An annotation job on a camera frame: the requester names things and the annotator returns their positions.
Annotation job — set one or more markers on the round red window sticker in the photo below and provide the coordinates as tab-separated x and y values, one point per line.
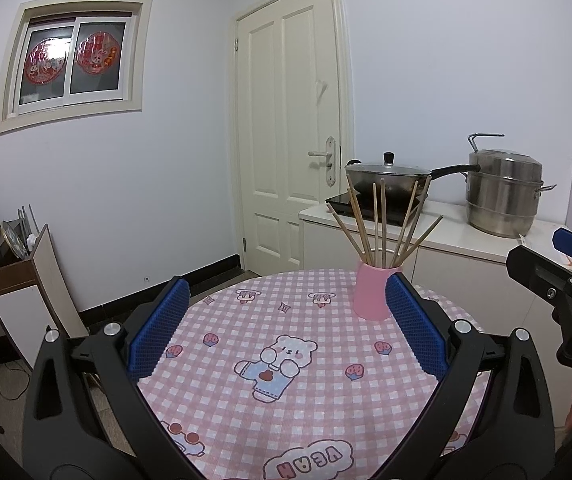
45	62

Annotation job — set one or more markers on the black induction cooker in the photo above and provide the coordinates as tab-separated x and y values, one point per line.
391	212

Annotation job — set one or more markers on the stainless steel steamer pot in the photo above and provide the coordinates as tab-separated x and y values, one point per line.
501	200

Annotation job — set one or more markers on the metal rods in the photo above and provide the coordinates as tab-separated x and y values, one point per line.
28	222

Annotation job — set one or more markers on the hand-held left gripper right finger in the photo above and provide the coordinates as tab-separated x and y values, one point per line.
416	330

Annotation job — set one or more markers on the bunch of wooden chopsticks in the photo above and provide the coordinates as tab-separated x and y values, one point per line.
382	230

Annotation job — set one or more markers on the red rabbit window sticker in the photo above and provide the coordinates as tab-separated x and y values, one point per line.
96	54

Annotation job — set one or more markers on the metal plate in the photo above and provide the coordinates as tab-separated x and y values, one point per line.
13	240

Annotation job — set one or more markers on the glass wok lid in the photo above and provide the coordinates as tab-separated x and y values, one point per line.
376	167

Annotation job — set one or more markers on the white framed window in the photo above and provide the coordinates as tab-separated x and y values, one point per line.
96	80

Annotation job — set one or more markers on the pink cup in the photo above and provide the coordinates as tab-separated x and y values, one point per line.
368	295

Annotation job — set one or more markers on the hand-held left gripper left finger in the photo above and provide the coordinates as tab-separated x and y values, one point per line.
158	330

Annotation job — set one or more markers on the white wooden board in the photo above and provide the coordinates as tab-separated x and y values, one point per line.
21	310

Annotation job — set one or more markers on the white kitchen counter cabinet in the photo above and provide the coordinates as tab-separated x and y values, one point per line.
466	270

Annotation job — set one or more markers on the pink checked tablecloth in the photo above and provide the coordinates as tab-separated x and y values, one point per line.
226	320

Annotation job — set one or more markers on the cream panel door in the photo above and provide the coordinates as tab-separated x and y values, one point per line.
276	135

